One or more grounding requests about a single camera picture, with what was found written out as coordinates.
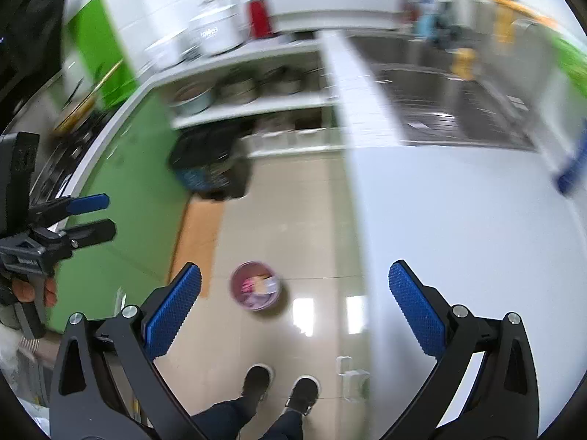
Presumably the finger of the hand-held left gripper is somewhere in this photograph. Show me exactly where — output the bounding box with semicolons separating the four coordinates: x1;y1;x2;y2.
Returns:
30;194;111;221
34;219;117;254

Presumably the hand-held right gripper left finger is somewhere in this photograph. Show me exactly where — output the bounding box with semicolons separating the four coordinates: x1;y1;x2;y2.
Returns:
50;262;207;440

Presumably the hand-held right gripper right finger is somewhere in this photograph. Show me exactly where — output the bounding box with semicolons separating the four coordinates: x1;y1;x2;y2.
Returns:
380;260;538;440

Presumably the pink trash bin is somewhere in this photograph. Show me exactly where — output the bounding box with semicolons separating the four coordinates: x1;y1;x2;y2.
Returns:
229;261;289;312

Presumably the person's left hand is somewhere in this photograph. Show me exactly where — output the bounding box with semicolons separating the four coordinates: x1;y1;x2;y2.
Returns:
9;277;58;308

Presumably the black gas stove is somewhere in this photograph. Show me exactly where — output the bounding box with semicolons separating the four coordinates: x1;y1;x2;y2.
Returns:
28;110;111;221

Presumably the blue crate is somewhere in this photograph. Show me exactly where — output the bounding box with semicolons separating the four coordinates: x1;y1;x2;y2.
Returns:
176;167;216;192

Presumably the person's left shoe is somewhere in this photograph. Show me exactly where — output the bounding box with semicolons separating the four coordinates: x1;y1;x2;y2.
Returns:
241;364;274;402

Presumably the person's shoe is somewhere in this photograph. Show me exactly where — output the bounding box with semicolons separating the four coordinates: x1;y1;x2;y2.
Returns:
241;364;274;402
285;375;320;415

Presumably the white plastic bag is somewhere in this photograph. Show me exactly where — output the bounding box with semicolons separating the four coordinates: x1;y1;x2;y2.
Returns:
0;325;51;422

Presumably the person's left leg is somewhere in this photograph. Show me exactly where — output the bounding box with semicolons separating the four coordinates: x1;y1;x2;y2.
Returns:
190;396;258;440

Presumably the person's leg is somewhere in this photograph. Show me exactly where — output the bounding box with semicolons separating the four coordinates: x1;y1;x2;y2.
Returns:
263;410;304;440
190;396;258;440

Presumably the black plastic bag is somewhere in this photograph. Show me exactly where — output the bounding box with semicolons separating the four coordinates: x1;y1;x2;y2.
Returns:
167;124;253;201

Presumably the person's right shoe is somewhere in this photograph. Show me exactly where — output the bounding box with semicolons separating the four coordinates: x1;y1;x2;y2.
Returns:
285;375;320;415

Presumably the person's right leg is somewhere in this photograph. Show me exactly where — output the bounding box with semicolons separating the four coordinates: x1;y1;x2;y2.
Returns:
263;410;304;440

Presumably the white box container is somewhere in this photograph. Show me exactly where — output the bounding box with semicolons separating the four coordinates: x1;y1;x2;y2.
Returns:
149;30;193;72

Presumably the black range hood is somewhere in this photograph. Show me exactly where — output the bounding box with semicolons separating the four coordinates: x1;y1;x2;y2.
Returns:
0;0;72;102

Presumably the white storage bin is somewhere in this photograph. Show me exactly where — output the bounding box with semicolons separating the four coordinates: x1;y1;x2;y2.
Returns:
293;127;342;150
250;131;294;153

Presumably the steel sink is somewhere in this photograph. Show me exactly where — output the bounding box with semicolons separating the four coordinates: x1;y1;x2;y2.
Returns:
349;34;537;152

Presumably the white open shelf unit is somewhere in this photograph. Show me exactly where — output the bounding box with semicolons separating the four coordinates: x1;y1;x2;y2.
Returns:
151;39;344;157

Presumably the white rice cooker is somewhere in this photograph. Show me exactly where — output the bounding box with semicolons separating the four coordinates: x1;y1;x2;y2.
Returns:
189;0;248;58

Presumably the yellow sponge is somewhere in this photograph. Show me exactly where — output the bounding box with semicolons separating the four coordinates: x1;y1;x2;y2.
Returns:
452;48;478;78

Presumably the red container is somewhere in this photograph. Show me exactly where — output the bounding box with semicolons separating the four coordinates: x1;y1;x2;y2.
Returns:
248;0;276;40

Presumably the blue bottle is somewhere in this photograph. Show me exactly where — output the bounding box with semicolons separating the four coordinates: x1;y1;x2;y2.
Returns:
415;0;436;40

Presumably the green bag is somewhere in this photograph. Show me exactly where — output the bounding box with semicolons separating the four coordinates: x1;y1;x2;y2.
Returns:
550;32;587;92

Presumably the yellow cloth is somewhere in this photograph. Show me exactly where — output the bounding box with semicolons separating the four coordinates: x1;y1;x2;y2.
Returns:
486;0;551;44

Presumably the wooden handled pan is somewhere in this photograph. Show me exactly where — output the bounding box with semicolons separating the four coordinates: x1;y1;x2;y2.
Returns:
52;59;124;133

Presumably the steel pot with handle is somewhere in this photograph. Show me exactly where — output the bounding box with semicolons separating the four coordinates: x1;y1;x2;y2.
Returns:
259;68;322;96

